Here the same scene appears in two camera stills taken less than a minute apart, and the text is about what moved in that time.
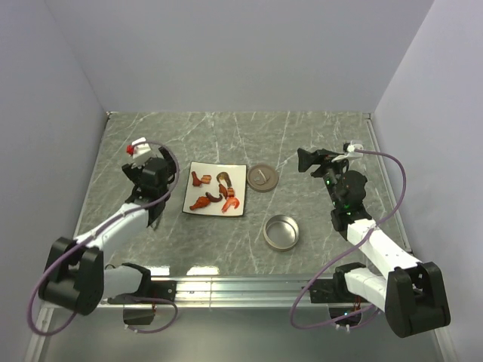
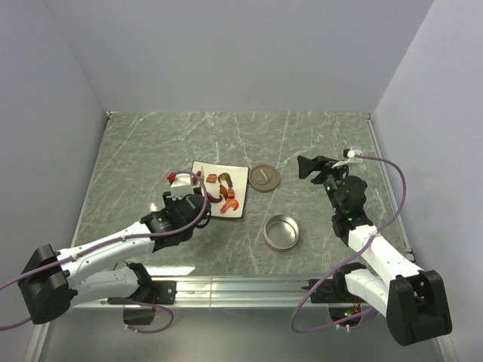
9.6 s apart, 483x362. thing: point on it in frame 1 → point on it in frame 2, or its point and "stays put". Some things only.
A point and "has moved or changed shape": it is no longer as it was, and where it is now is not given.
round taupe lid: [263, 178] stays put
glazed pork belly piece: [206, 179] has moved or changed shape
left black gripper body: [133, 172] → [170, 204]
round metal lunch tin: [281, 232] stays put
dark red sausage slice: [213, 198] stays put
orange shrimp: [229, 201] stays put
